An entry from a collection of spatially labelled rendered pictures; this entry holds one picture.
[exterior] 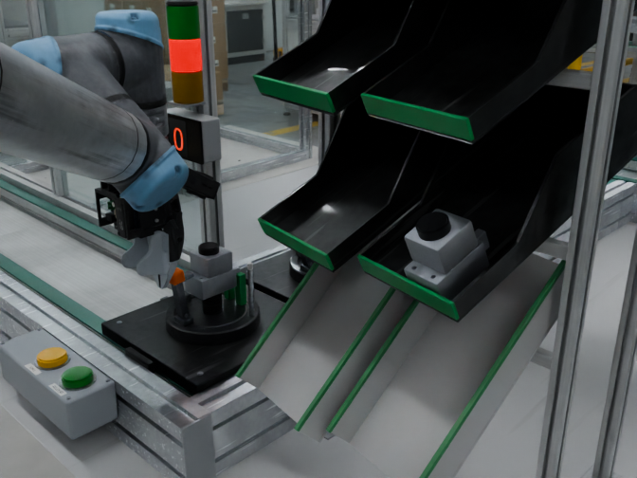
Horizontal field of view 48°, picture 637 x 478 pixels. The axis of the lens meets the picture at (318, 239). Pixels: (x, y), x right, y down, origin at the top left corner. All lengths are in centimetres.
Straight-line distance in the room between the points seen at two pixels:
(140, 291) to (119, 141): 69
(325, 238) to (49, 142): 31
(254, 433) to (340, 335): 22
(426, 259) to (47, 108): 34
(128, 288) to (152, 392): 41
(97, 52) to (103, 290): 62
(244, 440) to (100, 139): 49
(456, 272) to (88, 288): 87
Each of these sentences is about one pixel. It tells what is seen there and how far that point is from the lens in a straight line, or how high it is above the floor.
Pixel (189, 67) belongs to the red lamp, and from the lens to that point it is 118.
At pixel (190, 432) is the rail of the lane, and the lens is 91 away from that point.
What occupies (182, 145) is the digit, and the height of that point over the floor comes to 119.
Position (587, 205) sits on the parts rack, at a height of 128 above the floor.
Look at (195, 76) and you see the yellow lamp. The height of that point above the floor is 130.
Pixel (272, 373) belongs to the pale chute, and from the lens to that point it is 90.
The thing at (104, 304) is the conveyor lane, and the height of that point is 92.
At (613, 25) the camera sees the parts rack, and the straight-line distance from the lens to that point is 65.
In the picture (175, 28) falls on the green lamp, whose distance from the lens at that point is 117.
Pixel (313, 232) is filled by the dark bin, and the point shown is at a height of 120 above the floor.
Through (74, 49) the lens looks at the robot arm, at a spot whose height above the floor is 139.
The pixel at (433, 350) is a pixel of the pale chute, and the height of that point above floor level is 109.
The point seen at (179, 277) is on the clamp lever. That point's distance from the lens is 102.
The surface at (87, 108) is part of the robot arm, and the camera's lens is 63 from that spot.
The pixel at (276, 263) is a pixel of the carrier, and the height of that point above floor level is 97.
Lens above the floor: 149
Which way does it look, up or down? 22 degrees down
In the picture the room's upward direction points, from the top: straight up
